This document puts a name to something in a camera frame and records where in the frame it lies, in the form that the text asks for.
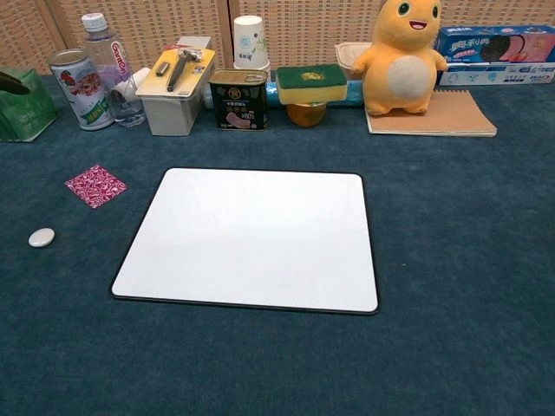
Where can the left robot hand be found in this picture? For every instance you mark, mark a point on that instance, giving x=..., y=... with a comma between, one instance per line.
x=13, y=84

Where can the pink patterned square packet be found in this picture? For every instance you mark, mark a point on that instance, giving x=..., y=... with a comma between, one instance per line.
x=96, y=186

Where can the small white round disc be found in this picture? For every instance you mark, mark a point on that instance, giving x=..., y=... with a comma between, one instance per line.
x=41, y=238

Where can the green tissue pack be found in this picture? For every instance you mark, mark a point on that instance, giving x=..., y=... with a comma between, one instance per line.
x=26, y=117

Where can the silver drink can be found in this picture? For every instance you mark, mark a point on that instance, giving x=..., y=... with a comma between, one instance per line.
x=82, y=95

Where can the clear water bottle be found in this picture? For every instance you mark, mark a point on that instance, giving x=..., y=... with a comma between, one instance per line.
x=119, y=52

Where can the small white cylinder bottle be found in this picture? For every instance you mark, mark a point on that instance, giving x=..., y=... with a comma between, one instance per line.
x=136, y=80

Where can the grey plastic box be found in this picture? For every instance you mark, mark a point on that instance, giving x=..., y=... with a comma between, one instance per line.
x=169, y=115

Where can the yellow razor blister pack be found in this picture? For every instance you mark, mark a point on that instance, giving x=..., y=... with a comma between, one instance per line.
x=182, y=69

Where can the white upright box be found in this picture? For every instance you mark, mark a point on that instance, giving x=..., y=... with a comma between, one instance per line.
x=197, y=42

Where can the black luncheon meat can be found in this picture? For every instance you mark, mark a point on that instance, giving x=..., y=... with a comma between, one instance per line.
x=238, y=102

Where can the white paper cup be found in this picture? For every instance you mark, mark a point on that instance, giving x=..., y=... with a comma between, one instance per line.
x=251, y=43

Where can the white board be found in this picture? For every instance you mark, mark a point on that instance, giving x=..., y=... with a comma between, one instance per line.
x=251, y=242

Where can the woven folding screen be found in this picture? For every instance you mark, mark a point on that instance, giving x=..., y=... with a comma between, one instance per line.
x=303, y=26

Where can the yellow green sponge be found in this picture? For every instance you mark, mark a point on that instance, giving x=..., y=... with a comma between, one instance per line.
x=312, y=84

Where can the beige lunch container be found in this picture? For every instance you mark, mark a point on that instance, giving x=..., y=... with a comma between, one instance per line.
x=347, y=56

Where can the teal tablecloth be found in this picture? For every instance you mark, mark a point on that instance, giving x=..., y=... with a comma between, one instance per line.
x=277, y=359

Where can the yellow plush toy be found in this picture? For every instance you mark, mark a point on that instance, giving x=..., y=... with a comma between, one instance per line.
x=403, y=65

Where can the kraft spiral notebook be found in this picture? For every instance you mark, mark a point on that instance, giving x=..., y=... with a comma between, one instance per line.
x=455, y=115

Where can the blue cookie box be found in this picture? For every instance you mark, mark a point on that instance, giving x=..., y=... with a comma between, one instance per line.
x=494, y=45

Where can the white blue long box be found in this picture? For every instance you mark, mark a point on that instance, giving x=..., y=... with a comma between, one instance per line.
x=498, y=76

